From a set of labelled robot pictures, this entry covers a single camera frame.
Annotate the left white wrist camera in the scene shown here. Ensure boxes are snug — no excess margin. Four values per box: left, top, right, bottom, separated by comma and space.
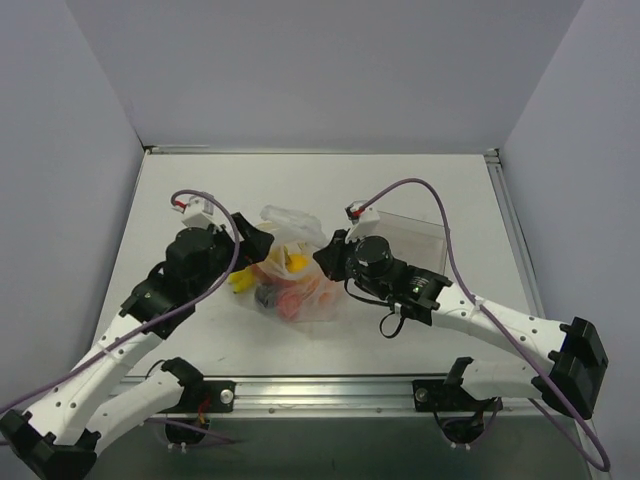
173, 196, 215, 229

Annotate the translucent plastic bag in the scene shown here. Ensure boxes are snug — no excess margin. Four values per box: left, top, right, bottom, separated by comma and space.
236, 205, 342, 323

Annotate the yellow lemon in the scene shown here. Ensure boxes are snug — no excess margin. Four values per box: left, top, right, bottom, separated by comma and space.
284, 253, 309, 275

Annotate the dark brown mangosteen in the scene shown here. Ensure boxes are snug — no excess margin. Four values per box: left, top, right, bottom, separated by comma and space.
254, 284, 278, 310

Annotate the clear plastic box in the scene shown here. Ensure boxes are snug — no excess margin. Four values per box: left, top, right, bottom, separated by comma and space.
374, 211, 447, 274

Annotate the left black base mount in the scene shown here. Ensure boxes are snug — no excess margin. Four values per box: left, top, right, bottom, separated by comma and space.
170, 379, 236, 414

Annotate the yellow banana bunch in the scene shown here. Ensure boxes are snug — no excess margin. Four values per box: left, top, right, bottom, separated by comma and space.
228, 267, 256, 295

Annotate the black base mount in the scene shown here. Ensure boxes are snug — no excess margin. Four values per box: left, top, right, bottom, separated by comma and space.
170, 379, 236, 414
412, 379, 463, 413

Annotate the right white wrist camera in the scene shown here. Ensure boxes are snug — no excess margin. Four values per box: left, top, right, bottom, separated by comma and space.
345, 201, 380, 243

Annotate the aluminium right side rail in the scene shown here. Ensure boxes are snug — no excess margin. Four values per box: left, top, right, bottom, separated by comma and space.
484, 149, 547, 318

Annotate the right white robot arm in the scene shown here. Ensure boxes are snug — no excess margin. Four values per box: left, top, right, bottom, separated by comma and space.
313, 230, 609, 420

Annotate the aluminium rail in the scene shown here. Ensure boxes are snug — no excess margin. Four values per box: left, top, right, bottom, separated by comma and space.
59, 374, 596, 419
484, 149, 547, 318

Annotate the orange fruit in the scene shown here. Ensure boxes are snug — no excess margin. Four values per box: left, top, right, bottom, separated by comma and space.
301, 275, 337, 308

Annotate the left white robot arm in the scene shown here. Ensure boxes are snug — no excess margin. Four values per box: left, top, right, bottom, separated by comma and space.
1, 213, 274, 479

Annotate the aluminium front rail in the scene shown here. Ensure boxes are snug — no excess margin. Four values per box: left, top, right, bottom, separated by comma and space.
59, 374, 596, 419

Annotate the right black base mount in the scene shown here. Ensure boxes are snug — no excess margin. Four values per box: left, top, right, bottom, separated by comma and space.
412, 379, 463, 413

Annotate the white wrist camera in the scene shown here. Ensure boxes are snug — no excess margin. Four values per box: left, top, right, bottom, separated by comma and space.
173, 196, 215, 229
345, 201, 380, 243

